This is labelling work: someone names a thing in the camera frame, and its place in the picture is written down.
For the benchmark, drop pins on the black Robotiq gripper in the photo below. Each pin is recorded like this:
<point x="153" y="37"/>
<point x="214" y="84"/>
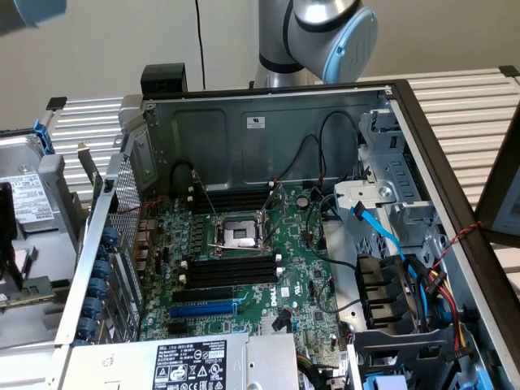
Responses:
<point x="8" y="211"/>

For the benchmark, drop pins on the green RAM stick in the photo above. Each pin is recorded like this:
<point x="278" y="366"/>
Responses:
<point x="38" y="289"/>

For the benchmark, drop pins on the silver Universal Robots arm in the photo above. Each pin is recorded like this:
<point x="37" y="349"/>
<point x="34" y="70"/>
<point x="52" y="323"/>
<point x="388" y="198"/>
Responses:
<point x="317" y="24"/>

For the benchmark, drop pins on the silver hard disk with label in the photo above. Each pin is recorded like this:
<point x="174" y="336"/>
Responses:
<point x="36" y="199"/>

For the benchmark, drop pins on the grey parts rack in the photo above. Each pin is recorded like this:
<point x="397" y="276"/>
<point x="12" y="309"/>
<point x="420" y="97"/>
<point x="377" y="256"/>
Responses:
<point x="53" y="243"/>

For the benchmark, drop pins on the blue card retention clip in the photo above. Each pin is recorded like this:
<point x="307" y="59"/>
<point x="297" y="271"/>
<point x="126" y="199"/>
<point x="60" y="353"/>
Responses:
<point x="102" y="270"/>
<point x="109" y="237"/>
<point x="98" y="287"/>
<point x="94" y="307"/>
<point x="87" y="328"/>

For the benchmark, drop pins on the black table end cap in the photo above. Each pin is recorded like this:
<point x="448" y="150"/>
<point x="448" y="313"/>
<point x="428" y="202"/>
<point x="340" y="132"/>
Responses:
<point x="510" y="71"/>
<point x="57" y="103"/>

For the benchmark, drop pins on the grey power supply with label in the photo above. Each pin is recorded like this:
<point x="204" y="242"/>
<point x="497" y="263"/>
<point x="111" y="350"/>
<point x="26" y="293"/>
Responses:
<point x="122" y="365"/>

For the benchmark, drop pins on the thin metal locking lever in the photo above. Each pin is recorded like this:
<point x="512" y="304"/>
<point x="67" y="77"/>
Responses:
<point x="205" y="199"/>
<point x="276" y="229"/>

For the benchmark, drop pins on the black block behind case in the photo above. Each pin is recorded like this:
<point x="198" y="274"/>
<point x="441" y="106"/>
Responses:
<point x="162" y="77"/>

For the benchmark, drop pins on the open grey PC case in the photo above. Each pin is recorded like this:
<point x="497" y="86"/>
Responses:
<point x="203" y="146"/>

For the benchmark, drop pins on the short black expansion slot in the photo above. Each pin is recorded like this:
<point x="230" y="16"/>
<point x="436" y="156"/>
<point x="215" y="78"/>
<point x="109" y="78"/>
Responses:
<point x="176" y="329"/>

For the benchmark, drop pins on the long black expansion slot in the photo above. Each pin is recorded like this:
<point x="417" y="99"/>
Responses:
<point x="203" y="295"/>

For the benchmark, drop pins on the blue expansion slot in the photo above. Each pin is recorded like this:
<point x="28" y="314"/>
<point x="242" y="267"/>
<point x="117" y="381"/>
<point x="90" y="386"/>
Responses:
<point x="203" y="310"/>

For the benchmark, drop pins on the CPU socket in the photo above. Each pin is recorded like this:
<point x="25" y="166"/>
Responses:
<point x="237" y="237"/>

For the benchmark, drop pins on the white label sticker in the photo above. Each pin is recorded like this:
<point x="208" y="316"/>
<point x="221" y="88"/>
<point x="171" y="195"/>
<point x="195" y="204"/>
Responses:
<point x="255" y="122"/>

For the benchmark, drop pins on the silver chipset heat sink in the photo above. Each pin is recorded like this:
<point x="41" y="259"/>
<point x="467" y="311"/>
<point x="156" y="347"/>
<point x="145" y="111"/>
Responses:
<point x="264" y="327"/>

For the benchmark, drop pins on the green Dell motherboard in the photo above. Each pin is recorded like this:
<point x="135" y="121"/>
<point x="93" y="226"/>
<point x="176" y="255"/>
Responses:
<point x="292" y="243"/>

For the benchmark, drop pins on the round coin battery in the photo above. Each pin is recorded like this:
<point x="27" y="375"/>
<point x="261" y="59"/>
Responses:
<point x="302" y="201"/>

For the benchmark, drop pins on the black plastic fan shroud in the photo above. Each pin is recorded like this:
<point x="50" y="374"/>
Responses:
<point x="378" y="284"/>

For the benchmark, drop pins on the silver metal disk bay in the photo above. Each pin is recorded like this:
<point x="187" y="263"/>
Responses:
<point x="402" y="174"/>

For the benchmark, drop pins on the blue plastic caddy piece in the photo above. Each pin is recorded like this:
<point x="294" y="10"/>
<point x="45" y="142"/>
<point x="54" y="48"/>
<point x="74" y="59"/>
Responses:
<point x="386" y="384"/>

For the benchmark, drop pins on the black plastic drive caddy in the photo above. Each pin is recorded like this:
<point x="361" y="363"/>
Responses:
<point x="406" y="345"/>

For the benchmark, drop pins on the black framed panel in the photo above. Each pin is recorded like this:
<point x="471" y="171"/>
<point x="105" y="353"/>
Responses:
<point x="491" y="195"/>

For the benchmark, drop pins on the blue plastic disk rail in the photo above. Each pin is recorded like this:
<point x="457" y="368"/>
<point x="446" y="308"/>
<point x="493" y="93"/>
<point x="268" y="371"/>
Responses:
<point x="45" y="136"/>

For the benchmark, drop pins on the graphics card with metal bracket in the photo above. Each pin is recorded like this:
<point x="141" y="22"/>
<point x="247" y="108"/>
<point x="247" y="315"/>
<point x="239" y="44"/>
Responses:
<point x="95" y="183"/>

